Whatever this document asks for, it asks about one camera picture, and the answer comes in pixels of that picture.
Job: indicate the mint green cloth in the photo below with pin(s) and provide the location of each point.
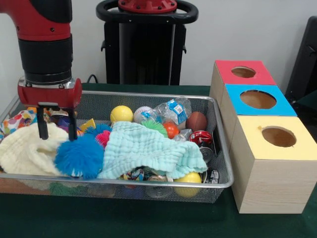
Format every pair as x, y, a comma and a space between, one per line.
148, 148

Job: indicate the dark green table cloth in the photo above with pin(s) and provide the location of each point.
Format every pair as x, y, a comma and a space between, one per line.
148, 218

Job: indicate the white baseball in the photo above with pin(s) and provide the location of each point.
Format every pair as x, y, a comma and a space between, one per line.
141, 114

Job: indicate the cream knitted cloth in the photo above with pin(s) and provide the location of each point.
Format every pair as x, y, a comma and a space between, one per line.
25, 153

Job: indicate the clear mesh bin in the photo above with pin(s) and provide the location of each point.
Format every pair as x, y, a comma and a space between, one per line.
223, 191

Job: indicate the red soda can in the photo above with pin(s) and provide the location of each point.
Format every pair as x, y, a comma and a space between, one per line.
200, 138

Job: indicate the blue spiky ball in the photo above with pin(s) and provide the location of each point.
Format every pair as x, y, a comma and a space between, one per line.
79, 157

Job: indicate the yellow ball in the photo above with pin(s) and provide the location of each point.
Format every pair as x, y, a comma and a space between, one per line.
122, 114
188, 179

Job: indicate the wooden box with three holes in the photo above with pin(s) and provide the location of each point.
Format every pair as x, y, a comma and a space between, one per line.
267, 173

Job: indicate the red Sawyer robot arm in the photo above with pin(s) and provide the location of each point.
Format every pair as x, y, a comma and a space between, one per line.
44, 29

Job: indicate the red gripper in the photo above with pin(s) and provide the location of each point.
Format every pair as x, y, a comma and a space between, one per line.
49, 96

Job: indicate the colourful patterned cloth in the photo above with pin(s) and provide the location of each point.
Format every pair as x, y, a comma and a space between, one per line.
17, 120

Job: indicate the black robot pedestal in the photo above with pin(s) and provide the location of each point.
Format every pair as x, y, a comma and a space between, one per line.
143, 54

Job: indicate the brown toy football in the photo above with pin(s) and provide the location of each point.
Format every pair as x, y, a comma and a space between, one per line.
196, 121

